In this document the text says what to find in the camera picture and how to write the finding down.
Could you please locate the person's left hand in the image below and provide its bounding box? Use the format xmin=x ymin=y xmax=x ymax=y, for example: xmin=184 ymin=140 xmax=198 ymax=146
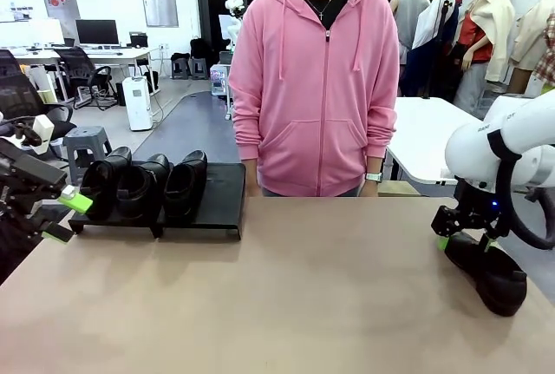
xmin=359 ymin=180 xmax=382 ymax=199

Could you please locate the person's left forearm pink sleeve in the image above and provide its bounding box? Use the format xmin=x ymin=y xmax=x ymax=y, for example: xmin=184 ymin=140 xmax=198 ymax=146
xmin=362 ymin=99 xmax=399 ymax=174

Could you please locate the mannequin in white navy jacket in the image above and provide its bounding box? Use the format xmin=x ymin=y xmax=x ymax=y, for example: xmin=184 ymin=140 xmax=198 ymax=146
xmin=411 ymin=0 xmax=463 ymax=98

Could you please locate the mannequin in beige coat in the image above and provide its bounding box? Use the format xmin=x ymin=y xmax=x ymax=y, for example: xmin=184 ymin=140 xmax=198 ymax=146
xmin=504 ymin=0 xmax=555 ymax=97

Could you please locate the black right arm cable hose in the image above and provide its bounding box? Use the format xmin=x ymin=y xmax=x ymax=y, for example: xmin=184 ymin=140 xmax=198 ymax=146
xmin=486 ymin=128 xmax=555 ymax=252

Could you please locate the white table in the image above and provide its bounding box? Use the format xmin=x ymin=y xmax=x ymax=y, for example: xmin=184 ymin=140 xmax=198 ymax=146
xmin=382 ymin=96 xmax=500 ymax=187

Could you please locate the white air purifier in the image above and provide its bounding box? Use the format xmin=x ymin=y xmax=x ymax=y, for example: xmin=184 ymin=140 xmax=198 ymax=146
xmin=121 ymin=75 xmax=154 ymax=132

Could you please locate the white office desk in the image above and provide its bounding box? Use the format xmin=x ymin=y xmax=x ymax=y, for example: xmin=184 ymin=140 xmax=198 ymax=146
xmin=7 ymin=45 xmax=160 ymax=102

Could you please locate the mannequin in red top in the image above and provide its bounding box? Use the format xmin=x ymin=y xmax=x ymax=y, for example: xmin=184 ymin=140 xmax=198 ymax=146
xmin=452 ymin=0 xmax=518 ymax=115

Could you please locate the black computer monitor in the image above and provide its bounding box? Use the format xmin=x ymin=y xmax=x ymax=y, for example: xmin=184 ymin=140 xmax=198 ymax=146
xmin=75 ymin=18 xmax=120 ymax=46

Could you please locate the silver cross necklace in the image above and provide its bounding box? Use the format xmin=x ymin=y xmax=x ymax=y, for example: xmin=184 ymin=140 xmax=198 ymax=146
xmin=303 ymin=0 xmax=343 ymax=20

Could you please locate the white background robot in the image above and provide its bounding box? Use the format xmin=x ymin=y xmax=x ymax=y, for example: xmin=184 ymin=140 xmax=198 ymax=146
xmin=224 ymin=0 xmax=246 ymax=52

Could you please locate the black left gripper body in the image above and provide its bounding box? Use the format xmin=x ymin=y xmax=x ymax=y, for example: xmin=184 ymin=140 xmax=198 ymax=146
xmin=0 ymin=165 xmax=45 ymax=237

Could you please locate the grey plastic stool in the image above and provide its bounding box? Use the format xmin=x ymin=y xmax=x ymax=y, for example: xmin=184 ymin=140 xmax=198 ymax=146
xmin=62 ymin=126 xmax=114 ymax=186

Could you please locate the person's right forearm pink sleeve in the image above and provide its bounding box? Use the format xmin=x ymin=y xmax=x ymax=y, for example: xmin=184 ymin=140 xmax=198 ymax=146
xmin=228 ymin=99 xmax=266 ymax=162

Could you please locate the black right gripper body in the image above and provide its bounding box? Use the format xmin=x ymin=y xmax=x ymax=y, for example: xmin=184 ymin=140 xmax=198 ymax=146
xmin=454 ymin=178 xmax=512 ymax=237

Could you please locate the black leather shoe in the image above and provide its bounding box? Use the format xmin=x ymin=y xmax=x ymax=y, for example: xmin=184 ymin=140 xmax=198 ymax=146
xmin=443 ymin=234 xmax=529 ymax=318
xmin=79 ymin=145 xmax=134 ymax=221
xmin=115 ymin=153 xmax=172 ymax=220
xmin=163 ymin=148 xmax=209 ymax=219

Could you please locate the silver wall panel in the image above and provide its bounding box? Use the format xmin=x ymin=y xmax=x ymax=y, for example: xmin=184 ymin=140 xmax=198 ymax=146
xmin=139 ymin=0 xmax=180 ymax=28

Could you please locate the mannequin in grey tank top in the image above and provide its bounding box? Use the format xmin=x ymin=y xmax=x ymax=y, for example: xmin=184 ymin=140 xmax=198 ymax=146
xmin=389 ymin=0 xmax=432 ymax=61

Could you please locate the small black stool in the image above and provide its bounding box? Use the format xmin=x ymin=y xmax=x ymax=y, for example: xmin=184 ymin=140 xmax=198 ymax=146
xmin=190 ymin=56 xmax=210 ymax=81
xmin=169 ymin=56 xmax=193 ymax=81

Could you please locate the black mesh office chair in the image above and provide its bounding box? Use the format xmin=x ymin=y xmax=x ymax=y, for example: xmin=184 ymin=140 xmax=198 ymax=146
xmin=55 ymin=46 xmax=119 ymax=111
xmin=0 ymin=71 xmax=77 ymax=163

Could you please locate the black backpack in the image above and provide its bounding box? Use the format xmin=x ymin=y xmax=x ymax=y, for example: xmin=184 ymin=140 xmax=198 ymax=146
xmin=188 ymin=36 xmax=214 ymax=61

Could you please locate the person in pink hoodie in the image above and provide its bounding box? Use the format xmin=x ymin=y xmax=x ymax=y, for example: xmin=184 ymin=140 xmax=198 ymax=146
xmin=227 ymin=0 xmax=401 ymax=199

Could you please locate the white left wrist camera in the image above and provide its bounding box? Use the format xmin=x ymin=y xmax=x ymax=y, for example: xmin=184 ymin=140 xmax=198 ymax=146
xmin=29 ymin=114 xmax=55 ymax=156

